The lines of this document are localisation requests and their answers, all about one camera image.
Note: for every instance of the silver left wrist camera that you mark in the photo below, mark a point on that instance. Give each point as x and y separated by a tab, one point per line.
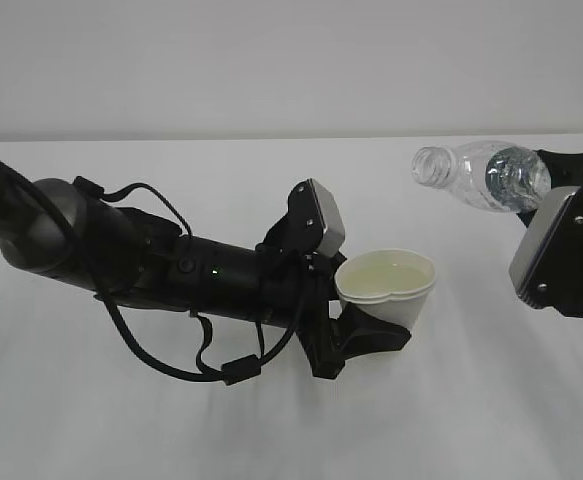
315	220

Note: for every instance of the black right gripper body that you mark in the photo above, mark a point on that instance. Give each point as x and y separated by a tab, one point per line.
565	277

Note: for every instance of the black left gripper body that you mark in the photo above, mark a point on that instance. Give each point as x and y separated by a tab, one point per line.
309	319

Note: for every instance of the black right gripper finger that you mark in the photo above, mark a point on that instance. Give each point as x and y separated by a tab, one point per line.
565	169

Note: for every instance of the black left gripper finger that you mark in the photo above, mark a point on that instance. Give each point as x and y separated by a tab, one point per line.
356	333
323	268

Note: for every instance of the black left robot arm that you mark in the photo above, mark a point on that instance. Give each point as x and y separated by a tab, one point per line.
77	233

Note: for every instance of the clear green-label water bottle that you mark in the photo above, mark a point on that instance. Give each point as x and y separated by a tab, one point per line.
490	175

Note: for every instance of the white paper cup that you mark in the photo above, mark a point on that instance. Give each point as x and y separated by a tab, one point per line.
391	285

